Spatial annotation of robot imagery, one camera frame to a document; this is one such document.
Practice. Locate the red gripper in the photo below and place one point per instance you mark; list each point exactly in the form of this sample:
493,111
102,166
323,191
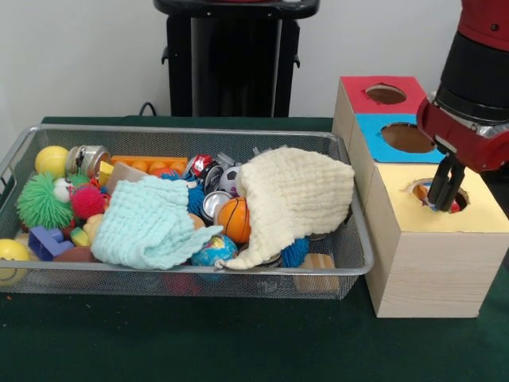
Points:
469,142

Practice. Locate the multicoloured patterned cloth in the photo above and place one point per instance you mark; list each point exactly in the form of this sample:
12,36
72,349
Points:
421,191

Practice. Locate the cream waffle cloth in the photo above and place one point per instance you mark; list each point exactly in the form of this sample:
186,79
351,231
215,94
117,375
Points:
293,195

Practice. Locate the mint waffle cloth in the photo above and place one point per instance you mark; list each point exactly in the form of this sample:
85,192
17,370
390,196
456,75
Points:
149,227

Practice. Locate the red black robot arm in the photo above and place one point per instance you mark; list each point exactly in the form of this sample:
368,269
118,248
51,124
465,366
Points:
481,56

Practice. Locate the wooden box with three holes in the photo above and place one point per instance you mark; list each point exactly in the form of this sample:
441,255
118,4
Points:
429,263

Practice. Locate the shallow clear mesh bin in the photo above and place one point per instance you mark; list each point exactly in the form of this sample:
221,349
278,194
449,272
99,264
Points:
159,282

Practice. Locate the blue spiky ball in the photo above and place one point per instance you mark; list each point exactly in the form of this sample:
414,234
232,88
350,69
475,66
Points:
294,251

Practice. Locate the small soccer ball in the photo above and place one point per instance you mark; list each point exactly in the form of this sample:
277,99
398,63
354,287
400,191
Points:
229,179

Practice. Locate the orange toy basketball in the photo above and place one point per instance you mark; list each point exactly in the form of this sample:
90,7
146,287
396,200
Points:
231,221

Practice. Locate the blue globe ball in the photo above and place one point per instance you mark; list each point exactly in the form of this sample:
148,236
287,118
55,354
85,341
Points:
217,251

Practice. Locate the orange toy brick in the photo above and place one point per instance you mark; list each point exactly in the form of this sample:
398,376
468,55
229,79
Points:
145,165

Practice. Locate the crushed silver drink can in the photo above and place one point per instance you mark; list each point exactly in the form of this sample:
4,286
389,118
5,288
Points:
90,156

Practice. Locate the red spiky ball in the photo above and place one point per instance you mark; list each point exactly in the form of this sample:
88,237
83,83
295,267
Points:
88,201

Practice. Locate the yellow ball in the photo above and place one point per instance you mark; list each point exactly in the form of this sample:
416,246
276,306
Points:
50,161
10,255

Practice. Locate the purple toy block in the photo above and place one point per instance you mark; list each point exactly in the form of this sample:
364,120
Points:
46,243

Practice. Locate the green spiky ball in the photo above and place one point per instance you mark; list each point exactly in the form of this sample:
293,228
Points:
40,203

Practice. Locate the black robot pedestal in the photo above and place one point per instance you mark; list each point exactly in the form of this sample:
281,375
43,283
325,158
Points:
231,64

